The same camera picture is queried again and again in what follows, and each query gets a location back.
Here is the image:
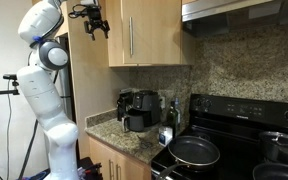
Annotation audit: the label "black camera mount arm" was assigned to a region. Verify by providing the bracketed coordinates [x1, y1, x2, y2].
[0, 73, 21, 98]

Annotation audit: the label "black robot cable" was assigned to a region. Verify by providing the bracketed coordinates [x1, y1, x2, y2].
[68, 3, 92, 20]

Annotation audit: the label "black coffee maker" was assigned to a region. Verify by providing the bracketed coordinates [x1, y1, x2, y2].
[132, 89, 162, 128]

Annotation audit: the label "wood cabinet door with handle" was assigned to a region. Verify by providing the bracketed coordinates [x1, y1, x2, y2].
[121, 0, 184, 67]

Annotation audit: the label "stainless steel range hood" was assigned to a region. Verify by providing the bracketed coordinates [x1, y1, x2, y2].
[181, 0, 288, 38]

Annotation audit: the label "black frying pan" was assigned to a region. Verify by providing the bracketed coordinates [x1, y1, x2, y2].
[155, 135, 222, 180]
[252, 162, 288, 180]

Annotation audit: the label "white salt container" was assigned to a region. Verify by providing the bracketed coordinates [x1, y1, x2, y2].
[158, 125, 174, 148]

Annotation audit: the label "thin camera cable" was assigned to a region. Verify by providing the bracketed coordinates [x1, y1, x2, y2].
[4, 81, 14, 180]

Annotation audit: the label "air fryer drawer with handle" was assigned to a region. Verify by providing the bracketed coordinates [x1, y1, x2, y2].
[121, 108, 152, 133]

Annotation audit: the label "grey handled scissors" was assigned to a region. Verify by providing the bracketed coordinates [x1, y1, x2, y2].
[136, 133, 155, 150]

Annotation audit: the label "dark green oil bottle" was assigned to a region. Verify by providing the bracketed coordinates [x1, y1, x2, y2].
[166, 100, 180, 140]

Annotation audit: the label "clear glass bottle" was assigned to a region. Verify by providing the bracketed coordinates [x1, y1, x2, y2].
[173, 97, 182, 126]

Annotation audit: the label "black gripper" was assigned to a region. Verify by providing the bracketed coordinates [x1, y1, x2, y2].
[83, 5, 111, 42]

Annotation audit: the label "dark purple floor clutter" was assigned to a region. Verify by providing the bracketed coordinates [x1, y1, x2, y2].
[77, 157, 103, 180]

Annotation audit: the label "tall cabinet side panel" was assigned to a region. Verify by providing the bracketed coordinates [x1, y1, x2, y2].
[64, 0, 132, 160]

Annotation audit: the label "thick black floor cable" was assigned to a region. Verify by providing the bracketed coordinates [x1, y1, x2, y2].
[17, 119, 39, 180]

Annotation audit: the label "black electric stove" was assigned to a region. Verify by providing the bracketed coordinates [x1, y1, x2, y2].
[150, 93, 288, 180]

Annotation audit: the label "white backsplash outlet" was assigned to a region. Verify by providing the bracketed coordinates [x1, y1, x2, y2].
[159, 95, 167, 110]

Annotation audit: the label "light wood base cabinet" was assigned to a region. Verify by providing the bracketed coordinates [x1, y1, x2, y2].
[88, 135, 153, 180]

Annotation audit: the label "dark cooking pot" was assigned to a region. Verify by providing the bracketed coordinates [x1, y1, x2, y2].
[258, 130, 288, 168]

